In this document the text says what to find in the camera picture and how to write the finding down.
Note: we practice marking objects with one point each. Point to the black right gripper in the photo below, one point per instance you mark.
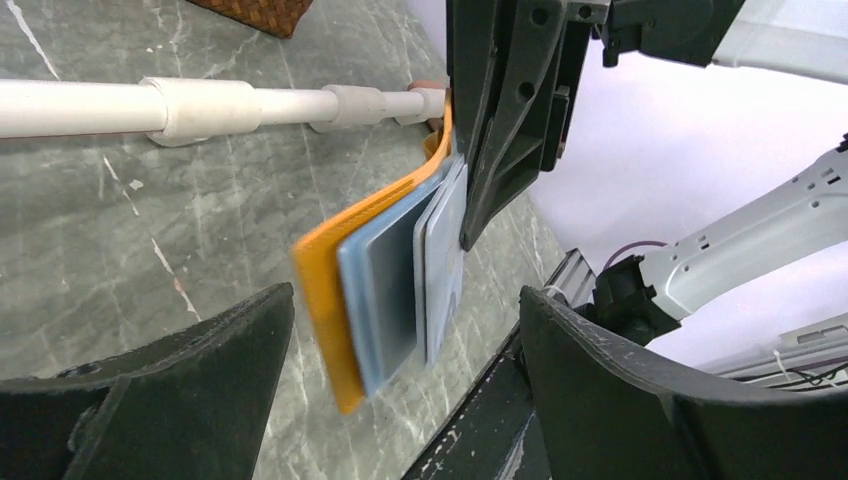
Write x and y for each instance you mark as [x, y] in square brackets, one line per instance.
[514, 69]

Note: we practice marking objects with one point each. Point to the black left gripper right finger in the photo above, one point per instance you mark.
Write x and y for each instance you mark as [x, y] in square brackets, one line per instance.
[611, 409]

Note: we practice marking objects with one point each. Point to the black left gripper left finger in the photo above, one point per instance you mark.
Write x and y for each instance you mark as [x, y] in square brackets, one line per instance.
[190, 405]

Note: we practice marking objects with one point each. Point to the silver VIP credit card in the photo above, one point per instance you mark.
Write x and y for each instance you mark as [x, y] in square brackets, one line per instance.
[438, 262]

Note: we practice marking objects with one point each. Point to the orange card holder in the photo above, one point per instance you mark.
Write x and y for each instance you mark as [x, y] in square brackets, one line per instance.
[316, 264]

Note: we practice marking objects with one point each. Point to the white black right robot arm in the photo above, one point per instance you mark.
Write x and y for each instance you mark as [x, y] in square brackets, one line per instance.
[644, 297]

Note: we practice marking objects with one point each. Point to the brown woven wicker basket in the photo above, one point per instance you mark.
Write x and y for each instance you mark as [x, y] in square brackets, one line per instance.
[278, 18]

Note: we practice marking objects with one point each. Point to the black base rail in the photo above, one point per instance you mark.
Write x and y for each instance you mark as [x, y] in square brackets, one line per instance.
[493, 432]

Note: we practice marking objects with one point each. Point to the aluminium extrusion frame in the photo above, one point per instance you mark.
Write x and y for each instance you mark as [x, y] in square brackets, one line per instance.
[573, 280]

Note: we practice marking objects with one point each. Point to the white PVC pipe frame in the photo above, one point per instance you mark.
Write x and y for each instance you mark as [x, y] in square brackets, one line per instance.
[175, 112]

